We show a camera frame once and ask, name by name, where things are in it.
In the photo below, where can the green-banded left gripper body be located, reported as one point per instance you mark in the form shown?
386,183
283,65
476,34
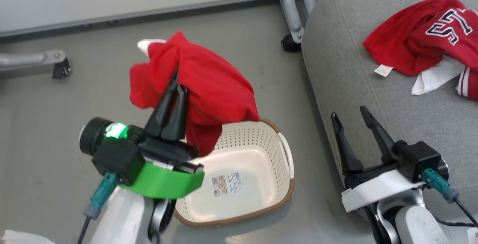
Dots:
164,182

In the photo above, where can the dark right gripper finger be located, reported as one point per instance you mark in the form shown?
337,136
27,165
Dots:
345,147
379,133

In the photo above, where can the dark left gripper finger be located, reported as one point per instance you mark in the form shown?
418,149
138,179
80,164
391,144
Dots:
162,109
178,117

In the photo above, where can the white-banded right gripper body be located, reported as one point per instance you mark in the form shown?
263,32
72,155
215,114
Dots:
377,190

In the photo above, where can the plain red shirt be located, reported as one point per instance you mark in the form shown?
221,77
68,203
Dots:
213,87

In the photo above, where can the red jersey with white trim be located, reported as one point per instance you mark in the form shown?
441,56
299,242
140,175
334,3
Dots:
410,42

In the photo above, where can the grey fabric sofa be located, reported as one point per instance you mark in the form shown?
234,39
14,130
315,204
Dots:
354,87

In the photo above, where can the paper barcode label sticker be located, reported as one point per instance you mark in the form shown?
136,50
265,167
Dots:
227,184

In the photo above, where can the cream perforated laundry basket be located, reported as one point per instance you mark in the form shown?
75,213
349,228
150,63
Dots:
246,154

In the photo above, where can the black caster wheel with fork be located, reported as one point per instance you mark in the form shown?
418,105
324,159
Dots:
61,68

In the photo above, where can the round black caster wheel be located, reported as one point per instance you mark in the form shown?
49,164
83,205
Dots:
290,44

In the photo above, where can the grey partition leg curved foot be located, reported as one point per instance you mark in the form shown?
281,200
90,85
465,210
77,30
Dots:
26,61

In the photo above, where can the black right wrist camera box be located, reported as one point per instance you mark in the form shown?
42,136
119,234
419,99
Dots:
420,160

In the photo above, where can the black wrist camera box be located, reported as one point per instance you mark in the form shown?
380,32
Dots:
119,160
420,160

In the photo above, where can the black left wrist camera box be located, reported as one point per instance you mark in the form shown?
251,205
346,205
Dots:
119,160

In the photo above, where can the grey partition base rail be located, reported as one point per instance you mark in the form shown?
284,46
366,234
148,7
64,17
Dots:
149,10

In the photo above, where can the grey partition post double brace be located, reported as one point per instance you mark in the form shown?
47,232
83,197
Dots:
293,5

